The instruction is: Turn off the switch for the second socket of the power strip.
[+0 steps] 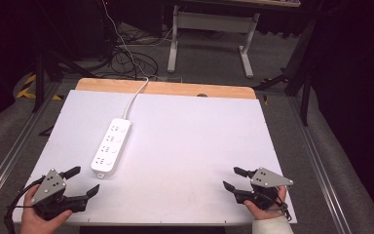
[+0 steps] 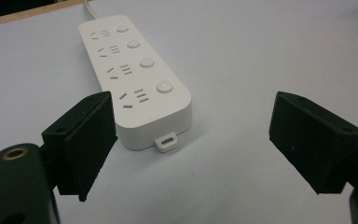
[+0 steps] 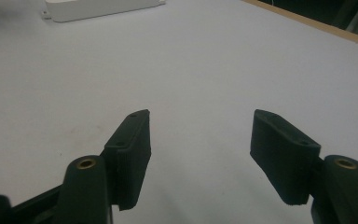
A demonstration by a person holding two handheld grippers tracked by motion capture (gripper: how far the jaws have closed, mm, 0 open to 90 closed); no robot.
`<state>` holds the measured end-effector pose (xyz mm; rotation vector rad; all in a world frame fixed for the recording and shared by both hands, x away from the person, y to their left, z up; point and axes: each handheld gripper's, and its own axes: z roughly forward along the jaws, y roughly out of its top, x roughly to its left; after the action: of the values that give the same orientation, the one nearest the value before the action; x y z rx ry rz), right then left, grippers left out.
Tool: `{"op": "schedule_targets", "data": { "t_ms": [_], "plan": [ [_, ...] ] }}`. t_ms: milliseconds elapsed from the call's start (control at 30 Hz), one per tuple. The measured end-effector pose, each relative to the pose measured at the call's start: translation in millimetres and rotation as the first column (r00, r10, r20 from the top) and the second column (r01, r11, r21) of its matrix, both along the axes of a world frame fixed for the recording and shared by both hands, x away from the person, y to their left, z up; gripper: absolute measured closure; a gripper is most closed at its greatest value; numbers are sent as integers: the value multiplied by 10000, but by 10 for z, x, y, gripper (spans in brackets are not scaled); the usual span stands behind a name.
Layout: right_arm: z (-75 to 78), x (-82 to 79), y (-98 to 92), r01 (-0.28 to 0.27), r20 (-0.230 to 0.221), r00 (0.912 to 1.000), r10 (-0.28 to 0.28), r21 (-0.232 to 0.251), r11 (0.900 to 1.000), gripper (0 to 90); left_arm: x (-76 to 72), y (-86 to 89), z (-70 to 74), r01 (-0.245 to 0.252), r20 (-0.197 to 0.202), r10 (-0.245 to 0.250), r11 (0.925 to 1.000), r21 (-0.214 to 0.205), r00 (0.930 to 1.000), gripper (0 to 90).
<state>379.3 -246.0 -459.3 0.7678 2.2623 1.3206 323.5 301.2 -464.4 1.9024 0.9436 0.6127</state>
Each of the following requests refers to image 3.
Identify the white plastic box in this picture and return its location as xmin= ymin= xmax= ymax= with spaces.
xmin=41 ymin=0 xmax=166 ymax=23

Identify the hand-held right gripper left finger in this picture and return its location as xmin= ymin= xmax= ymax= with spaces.
xmin=55 ymin=108 xmax=152 ymax=224

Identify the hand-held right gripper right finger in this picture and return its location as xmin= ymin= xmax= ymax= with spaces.
xmin=250 ymin=108 xmax=358 ymax=224

